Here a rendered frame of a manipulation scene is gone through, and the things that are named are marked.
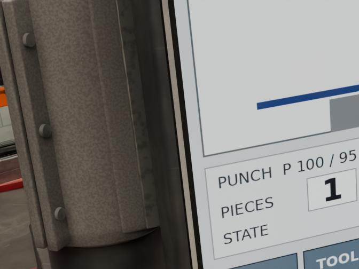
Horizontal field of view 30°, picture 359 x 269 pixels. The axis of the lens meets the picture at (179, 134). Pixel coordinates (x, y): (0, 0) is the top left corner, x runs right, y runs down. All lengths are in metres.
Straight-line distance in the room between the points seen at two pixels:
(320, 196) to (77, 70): 0.18
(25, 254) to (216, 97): 0.97
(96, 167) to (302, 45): 0.18
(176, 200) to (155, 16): 0.10
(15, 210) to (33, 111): 1.06
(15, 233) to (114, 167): 0.94
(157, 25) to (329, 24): 0.10
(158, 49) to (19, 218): 1.14
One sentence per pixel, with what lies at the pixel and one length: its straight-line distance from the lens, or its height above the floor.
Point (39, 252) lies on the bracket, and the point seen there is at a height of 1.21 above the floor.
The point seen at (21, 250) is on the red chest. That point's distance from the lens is 1.32.
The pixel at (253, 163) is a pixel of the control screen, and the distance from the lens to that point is 0.38.
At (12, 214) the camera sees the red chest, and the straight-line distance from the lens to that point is 1.49.
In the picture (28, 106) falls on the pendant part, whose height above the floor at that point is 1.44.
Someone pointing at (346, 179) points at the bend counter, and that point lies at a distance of 0.41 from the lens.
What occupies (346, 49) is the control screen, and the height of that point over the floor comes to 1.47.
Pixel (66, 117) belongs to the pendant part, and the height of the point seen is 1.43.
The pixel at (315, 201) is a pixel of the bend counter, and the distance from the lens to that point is 0.40.
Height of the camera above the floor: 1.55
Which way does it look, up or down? 18 degrees down
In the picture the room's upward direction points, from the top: 7 degrees counter-clockwise
